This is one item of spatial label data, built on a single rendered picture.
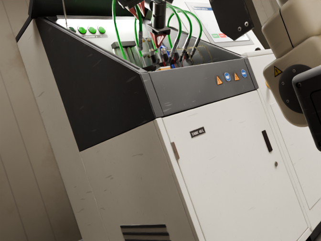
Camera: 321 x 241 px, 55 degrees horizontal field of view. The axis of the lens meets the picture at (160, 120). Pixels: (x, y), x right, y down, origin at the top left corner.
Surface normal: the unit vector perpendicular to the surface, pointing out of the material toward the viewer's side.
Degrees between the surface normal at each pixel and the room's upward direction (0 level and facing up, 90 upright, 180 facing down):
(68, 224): 90
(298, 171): 90
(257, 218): 90
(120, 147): 90
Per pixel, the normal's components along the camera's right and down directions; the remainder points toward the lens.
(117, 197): -0.70, 0.22
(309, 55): -0.84, 0.28
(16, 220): 0.42, -0.19
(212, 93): 0.63, -0.26
